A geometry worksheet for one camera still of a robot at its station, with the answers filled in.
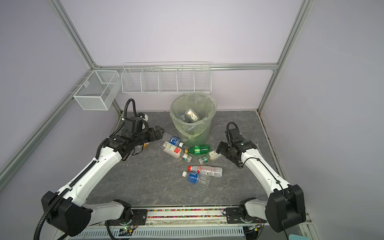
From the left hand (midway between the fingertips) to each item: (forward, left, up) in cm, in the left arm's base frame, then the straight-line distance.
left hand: (157, 133), depth 78 cm
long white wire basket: (+42, -3, +6) cm, 42 cm away
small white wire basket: (+41, +45, -1) cm, 61 cm away
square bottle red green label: (-1, -5, -17) cm, 18 cm away
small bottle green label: (-7, -24, -20) cm, 32 cm away
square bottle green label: (+18, -19, -8) cm, 27 cm away
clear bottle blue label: (-19, -18, -17) cm, 31 cm away
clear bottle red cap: (-16, -27, -18) cm, 36 cm away
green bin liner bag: (+22, -26, -2) cm, 34 cm away
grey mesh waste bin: (+7, -25, -20) cm, 33 cm away
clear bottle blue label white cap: (+6, -8, -18) cm, 20 cm away
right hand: (-7, -35, -12) cm, 38 cm away
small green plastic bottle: (-1, -22, -19) cm, 29 cm away
